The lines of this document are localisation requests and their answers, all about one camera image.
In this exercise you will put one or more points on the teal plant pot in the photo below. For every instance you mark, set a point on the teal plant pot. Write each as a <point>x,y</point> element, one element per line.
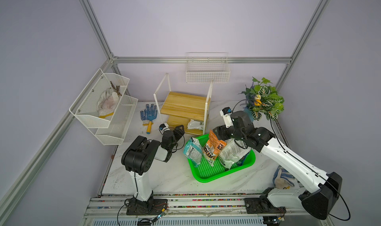
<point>249,113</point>

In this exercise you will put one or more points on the white wooden two-tier shelf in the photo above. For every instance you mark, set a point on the white wooden two-tier shelf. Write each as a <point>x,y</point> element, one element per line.
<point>180,109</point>

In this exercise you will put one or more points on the green artificial plant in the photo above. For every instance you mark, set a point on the green artificial plant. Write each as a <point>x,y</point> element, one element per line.
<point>262,100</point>

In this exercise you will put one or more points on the white cloth in organizer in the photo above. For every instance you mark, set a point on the white cloth in organizer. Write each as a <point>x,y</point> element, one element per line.
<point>107,103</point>

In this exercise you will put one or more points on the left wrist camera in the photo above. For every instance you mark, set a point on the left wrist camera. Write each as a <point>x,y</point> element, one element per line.
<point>163,128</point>

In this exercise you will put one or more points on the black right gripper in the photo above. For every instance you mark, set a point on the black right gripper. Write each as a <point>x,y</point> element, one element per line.
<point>222,130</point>

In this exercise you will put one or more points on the blue yellow garden fork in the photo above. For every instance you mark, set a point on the blue yellow garden fork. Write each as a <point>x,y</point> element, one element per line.
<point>150,121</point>

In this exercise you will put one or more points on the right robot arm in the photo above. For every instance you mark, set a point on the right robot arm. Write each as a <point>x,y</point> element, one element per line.
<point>320,190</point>

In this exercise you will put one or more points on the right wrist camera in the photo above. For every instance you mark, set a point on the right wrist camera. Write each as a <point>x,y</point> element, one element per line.
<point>226,114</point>

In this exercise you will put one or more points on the white printed fertilizer bag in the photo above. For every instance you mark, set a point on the white printed fertilizer bag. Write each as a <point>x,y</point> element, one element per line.
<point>235,152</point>

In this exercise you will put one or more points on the orange fertilizer bag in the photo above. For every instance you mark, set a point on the orange fertilizer bag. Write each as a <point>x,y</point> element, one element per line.
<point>212,148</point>

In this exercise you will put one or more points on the brown twigs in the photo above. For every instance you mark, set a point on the brown twigs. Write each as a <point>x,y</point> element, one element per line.
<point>116,89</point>

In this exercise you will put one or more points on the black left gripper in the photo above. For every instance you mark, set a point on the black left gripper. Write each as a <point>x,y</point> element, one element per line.
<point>176,131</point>

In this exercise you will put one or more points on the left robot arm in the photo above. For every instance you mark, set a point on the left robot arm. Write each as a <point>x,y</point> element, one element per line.
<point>138,159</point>

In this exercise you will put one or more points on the teal white fertilizer bag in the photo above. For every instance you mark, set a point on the teal white fertilizer bag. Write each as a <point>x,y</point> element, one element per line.
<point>193,151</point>

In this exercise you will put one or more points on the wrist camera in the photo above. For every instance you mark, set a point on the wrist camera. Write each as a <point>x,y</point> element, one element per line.
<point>163,128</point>
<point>226,114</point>

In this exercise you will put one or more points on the white mesh wall organizer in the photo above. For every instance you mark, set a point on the white mesh wall organizer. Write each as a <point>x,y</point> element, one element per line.
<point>112,129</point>

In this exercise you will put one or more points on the green plastic basket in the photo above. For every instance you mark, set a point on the green plastic basket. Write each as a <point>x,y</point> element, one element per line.
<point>205,173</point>

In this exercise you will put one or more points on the green blue fertilizer bag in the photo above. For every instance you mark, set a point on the green blue fertilizer bag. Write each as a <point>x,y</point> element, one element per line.
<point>248,160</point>

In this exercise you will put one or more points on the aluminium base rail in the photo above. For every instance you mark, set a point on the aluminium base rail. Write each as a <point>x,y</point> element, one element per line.
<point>219,209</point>

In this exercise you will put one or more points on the white wire wall basket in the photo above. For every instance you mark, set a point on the white wire wall basket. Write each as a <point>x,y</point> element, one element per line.
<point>204,67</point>

